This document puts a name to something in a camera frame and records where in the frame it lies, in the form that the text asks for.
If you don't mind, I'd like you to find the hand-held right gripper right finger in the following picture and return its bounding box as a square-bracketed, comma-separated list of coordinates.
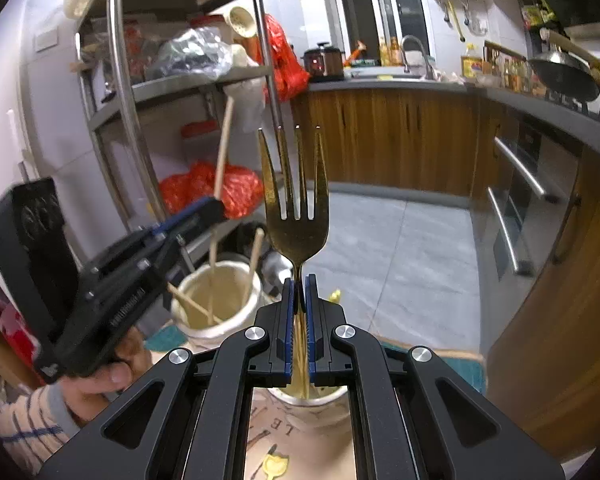
[304, 274, 566, 480]

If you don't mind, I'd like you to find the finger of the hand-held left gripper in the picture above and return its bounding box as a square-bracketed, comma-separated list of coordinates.
[160, 200, 227, 261]
[147, 197, 218, 241]

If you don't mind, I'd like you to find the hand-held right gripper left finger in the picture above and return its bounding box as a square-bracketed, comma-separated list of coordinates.
[37, 274, 297, 480]

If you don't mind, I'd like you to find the floral ceramic utensil holder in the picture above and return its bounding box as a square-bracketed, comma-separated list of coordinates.
[167, 259, 353, 433]

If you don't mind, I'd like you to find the gold fork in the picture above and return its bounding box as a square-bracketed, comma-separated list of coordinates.
[257, 125, 329, 401]

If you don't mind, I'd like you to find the person's left hand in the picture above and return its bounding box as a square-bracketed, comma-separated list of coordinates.
[60, 327, 153, 423]

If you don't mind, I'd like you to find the crumpled red plastic bag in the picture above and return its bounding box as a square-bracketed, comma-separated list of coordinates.
[159, 160, 265, 220]

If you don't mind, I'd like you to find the red lid container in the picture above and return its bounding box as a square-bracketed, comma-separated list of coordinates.
[180, 121, 221, 171]

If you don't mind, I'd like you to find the printed teal table cloth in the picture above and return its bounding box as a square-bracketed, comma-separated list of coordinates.
[142, 320, 487, 480]

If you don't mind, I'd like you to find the metal shelf rack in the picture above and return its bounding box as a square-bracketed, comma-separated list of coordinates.
[75, 0, 286, 241]

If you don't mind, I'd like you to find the clear plastic bag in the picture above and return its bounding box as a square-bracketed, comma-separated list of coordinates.
[152, 25, 233, 81]

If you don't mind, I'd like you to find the hanging red plastic bag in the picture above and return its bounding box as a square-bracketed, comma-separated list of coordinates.
[262, 12, 311, 101]

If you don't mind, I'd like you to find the wooden base cabinet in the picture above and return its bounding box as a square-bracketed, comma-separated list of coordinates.
[290, 87, 600, 461]

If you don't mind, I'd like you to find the dark red rice cooker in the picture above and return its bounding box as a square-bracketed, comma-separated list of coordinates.
[302, 41, 346, 83]

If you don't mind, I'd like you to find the cream strainer ladle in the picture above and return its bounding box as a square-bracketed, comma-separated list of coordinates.
[227, 5, 258, 41]

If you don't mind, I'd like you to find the orange kitchen tool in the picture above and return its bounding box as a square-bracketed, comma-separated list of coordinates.
[345, 40, 368, 67]

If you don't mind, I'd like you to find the built-in steel appliance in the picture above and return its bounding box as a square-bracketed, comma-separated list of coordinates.
[485, 110, 581, 281]

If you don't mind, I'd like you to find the steel faucet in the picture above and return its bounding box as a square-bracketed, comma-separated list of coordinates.
[400, 35, 437, 81]

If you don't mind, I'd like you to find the kitchen window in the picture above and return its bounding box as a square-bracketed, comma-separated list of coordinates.
[330, 0, 438, 68]

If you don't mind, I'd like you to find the yellow oil bottle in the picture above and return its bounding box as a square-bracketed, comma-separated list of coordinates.
[460, 42, 485, 81]

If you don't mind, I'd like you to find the row of seasoning bottles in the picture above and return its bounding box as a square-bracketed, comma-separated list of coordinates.
[482, 42, 548, 96]

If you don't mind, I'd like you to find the dark wok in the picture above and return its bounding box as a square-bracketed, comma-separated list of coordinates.
[527, 45, 600, 106]

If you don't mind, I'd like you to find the yellow hose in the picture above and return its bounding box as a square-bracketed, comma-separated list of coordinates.
[442, 0, 466, 43]

